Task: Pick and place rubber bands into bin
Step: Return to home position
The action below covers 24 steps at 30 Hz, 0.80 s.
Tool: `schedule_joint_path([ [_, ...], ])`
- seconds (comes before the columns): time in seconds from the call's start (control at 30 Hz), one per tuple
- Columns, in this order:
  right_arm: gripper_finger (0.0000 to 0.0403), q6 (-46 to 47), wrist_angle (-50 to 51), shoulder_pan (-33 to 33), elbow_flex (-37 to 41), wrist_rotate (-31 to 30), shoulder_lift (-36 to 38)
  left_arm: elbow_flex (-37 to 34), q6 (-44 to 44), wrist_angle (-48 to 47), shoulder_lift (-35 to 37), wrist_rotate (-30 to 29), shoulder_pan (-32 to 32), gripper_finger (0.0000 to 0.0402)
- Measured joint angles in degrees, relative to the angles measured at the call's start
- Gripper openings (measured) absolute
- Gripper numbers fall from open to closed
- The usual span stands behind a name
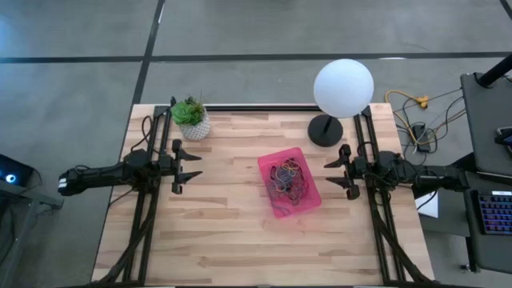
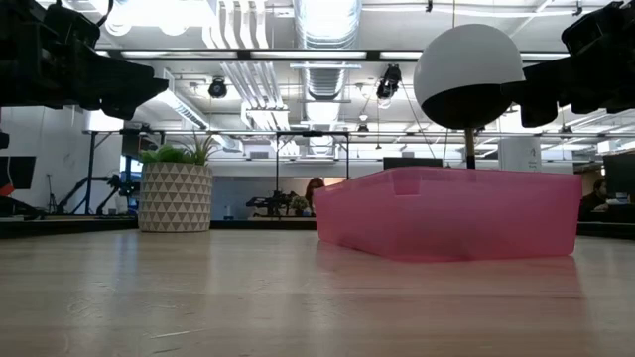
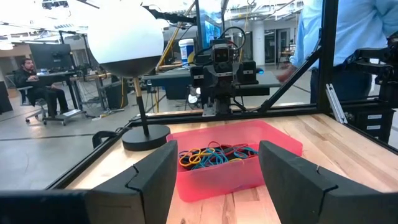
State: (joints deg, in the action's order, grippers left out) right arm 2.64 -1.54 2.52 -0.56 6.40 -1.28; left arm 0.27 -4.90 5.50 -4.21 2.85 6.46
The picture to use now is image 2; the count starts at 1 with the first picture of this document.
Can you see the black slanted bar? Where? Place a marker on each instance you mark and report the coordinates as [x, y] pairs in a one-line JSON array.
[[20, 208]]

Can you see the white globe table lamp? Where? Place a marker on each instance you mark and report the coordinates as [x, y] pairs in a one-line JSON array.
[[466, 64]]

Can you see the black beam with lights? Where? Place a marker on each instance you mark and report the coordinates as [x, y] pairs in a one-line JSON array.
[[373, 54]]

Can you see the black metal frame stand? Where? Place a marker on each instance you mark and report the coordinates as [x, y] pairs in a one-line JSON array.
[[90, 173], [312, 133]]

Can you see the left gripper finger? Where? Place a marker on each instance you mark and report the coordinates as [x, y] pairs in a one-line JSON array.
[[124, 82], [129, 108]]

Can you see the black table edge rail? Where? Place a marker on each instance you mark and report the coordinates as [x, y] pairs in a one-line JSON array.
[[263, 223]]

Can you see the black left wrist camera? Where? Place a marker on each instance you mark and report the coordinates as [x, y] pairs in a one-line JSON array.
[[72, 25]]

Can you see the silver ventilation duct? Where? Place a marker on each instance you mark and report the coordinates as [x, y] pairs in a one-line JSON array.
[[327, 25]]

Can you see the black hanging spotlight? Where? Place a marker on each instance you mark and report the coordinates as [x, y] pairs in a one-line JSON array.
[[217, 88], [389, 82]]

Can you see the small background plant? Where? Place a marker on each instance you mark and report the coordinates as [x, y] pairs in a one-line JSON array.
[[299, 205]]

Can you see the black monitor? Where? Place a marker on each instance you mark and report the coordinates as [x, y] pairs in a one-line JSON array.
[[412, 161], [20, 171], [620, 173]]

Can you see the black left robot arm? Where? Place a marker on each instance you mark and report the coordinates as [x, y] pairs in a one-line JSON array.
[[20, 64]]

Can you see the person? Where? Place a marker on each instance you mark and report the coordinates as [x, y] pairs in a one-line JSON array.
[[314, 191], [593, 201]]

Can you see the white cup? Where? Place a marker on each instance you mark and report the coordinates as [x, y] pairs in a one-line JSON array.
[[121, 204]]

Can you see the pink translucent plastic bin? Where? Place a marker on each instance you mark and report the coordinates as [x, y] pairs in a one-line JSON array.
[[446, 213]]

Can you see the potted plant patterned pot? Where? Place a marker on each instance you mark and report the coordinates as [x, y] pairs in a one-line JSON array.
[[173, 198]]

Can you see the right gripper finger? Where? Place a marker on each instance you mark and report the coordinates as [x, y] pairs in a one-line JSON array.
[[536, 109], [555, 82]]

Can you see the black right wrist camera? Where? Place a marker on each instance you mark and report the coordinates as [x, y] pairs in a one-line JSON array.
[[595, 30]]

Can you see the red strip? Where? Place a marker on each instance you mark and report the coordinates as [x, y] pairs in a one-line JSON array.
[[6, 190]]

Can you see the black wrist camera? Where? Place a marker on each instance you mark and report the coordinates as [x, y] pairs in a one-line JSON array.
[[72, 25], [595, 30]]

